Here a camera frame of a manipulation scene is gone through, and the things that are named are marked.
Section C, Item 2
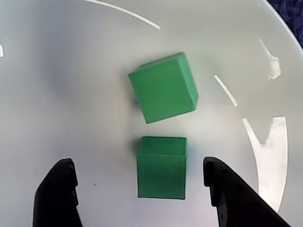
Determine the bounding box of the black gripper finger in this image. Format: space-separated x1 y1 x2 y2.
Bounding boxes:
203 156 293 227
32 158 83 227

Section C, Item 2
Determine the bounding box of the green cube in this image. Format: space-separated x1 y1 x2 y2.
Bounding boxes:
136 136 188 200
127 52 199 125

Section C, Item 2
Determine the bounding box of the white round plate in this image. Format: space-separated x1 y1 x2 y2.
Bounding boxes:
0 0 303 227

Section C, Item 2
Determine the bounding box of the blue woven table cloth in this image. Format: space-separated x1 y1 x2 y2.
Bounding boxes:
267 0 303 52

